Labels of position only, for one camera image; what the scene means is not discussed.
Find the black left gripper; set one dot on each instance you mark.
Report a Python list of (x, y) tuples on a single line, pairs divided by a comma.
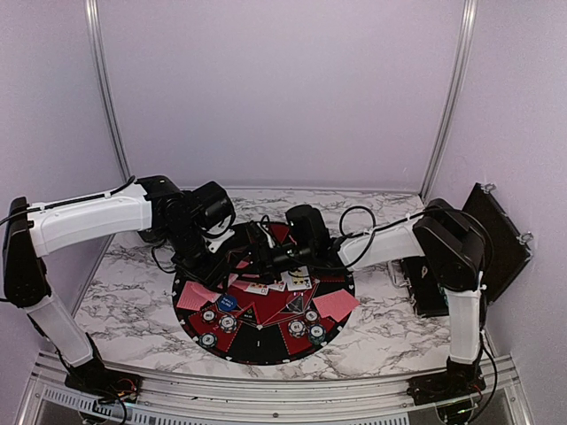
[(211, 273)]

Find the face up playing card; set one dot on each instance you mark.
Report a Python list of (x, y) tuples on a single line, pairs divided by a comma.
[(296, 281)]

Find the ten of hearts card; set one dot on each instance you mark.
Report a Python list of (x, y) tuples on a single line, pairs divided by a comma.
[(257, 288)]

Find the red brown poker chip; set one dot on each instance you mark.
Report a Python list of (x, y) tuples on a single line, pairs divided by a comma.
[(208, 316), (311, 316)]

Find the single red playing card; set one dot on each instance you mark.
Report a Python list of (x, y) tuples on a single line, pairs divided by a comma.
[(194, 296)]

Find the blue small blind button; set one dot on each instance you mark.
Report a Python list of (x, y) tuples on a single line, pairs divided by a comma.
[(227, 303)]

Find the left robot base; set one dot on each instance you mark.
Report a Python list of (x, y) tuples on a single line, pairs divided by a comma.
[(110, 385)]

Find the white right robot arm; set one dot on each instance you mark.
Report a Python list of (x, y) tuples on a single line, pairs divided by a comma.
[(455, 245)]

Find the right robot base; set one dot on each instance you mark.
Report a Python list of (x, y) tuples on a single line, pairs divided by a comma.
[(452, 391)]

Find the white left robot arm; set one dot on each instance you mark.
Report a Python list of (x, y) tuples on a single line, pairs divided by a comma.
[(51, 249)]

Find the clear round dealer button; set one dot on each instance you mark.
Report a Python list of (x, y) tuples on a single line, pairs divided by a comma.
[(297, 305)]

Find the round red black poker mat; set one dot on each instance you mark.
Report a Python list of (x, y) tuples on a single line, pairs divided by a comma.
[(261, 337)]

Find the black poker chip case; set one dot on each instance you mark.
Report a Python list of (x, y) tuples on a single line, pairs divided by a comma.
[(508, 253)]

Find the aluminium front rail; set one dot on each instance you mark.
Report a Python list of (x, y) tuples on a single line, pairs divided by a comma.
[(171, 398)]

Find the left aluminium frame post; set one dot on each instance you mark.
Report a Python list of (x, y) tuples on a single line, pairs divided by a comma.
[(104, 87)]

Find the aluminium frame post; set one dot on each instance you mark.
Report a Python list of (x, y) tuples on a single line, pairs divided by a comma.
[(104, 87), (457, 78)]

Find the right aluminium frame post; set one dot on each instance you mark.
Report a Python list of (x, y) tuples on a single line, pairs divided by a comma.
[(457, 78)]

